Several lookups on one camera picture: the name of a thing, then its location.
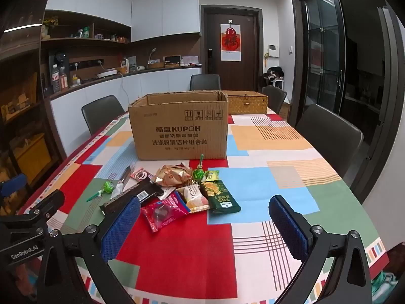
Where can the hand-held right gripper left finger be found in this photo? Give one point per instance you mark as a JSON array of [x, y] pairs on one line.
[[121, 228]]

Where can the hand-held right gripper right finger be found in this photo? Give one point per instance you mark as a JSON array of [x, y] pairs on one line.
[[286, 228]]

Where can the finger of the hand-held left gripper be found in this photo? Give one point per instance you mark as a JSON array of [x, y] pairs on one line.
[[50, 201], [14, 183]]

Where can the pink and white snack packet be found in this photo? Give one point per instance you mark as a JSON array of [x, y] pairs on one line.
[[164, 212]]

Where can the clear plastic snack packet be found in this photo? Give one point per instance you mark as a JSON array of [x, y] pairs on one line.
[[125, 177]]

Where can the gold crinkled snack wrapper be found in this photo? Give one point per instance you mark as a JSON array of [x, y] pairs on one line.
[[172, 175]]

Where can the brown cardboard box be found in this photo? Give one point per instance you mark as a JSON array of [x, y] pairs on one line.
[[177, 136]]

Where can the yellow storage crate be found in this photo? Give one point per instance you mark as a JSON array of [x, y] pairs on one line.
[[31, 155]]

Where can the dark brown chocolate bar packet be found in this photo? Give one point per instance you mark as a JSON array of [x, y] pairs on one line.
[[136, 193]]

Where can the green lollipop with green stick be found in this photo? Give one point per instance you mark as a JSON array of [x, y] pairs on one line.
[[107, 186], [198, 175]]

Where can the colourful patchwork tablecloth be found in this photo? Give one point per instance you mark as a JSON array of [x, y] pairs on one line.
[[269, 183]]

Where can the small pink round candy wrapper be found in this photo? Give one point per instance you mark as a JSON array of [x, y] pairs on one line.
[[141, 174]]

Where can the dark green snack packet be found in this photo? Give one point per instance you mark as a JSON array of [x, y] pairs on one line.
[[223, 199]]

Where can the white and peach snack packet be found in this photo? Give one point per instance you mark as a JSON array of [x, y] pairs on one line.
[[193, 198]]

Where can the small yellow-green candy packet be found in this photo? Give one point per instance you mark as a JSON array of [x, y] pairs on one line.
[[212, 174]]

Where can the dark grey dining chair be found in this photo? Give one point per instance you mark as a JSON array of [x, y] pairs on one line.
[[275, 98], [101, 114], [329, 139], [205, 82]]

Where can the clear bottle with red label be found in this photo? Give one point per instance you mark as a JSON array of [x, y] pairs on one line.
[[56, 80]]

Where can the pink drink bottle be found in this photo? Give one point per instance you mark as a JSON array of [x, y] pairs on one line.
[[64, 79]]

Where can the woven wicker lidded box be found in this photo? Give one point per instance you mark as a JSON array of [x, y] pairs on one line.
[[250, 104]]

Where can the black water dispenser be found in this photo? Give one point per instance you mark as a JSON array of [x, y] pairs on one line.
[[60, 57]]

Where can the white shallow pan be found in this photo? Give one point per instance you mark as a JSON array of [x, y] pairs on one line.
[[106, 73]]

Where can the white shoe rack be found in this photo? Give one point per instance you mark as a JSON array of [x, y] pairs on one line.
[[278, 84]]

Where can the white counter cabinet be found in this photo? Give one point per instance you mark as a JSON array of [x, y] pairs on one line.
[[152, 82]]

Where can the dark bag on rack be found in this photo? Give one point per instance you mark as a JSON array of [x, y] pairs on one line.
[[273, 72]]

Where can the yellow flowers in vase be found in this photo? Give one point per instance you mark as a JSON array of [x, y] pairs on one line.
[[50, 23]]

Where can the small wicker tray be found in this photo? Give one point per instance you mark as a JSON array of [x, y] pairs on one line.
[[155, 65]]

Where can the white intercom panel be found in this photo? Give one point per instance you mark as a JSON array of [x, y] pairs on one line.
[[273, 50]]

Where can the dark framed glass sliding door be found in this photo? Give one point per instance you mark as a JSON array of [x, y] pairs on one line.
[[322, 53]]

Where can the dark brown door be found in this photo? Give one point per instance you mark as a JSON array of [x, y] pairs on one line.
[[215, 38]]

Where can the wooden wall shelf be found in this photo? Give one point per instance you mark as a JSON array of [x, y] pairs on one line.
[[79, 39]]

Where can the red and white wall calendar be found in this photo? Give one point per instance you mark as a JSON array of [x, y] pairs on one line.
[[231, 38]]

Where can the white upper wall cabinets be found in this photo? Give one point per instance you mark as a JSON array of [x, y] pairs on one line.
[[164, 12]]

